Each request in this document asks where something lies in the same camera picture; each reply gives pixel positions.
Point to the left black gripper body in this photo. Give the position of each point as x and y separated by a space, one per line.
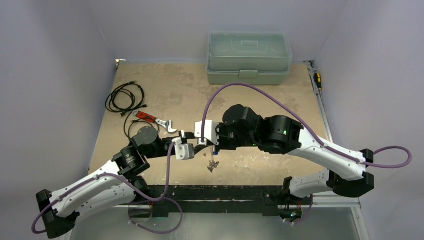
164 150

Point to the keyring with keys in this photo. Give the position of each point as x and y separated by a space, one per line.
212 163

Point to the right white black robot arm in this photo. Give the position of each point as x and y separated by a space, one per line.
344 171

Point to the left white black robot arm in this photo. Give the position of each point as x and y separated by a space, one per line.
118 181

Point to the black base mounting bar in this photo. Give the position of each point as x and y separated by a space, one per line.
265 200

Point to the green plastic toolbox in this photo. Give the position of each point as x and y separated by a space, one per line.
255 58

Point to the yellow black screwdriver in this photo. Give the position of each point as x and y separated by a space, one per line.
318 81

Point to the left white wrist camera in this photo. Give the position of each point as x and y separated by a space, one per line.
183 149

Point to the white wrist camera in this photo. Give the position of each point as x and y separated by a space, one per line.
205 132
183 149

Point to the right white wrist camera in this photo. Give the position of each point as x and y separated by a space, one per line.
205 132

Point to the red handled adjustable wrench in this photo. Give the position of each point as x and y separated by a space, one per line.
167 125

